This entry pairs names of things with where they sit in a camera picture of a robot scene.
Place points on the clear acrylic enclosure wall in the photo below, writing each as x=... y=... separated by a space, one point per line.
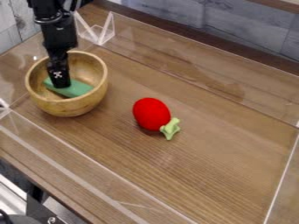
x=227 y=171

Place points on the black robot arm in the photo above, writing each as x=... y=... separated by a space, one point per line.
x=48 y=8

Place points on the black metal table bracket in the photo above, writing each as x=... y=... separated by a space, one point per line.
x=36 y=209

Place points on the red plush strawberry toy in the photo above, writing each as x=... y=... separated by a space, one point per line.
x=152 y=116

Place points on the clear acrylic corner bracket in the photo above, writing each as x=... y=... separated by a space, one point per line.
x=94 y=33

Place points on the green rectangular block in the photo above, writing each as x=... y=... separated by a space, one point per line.
x=76 y=89

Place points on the light wooden bowl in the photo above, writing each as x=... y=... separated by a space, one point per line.
x=76 y=99

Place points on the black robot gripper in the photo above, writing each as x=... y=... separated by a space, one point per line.
x=58 y=39

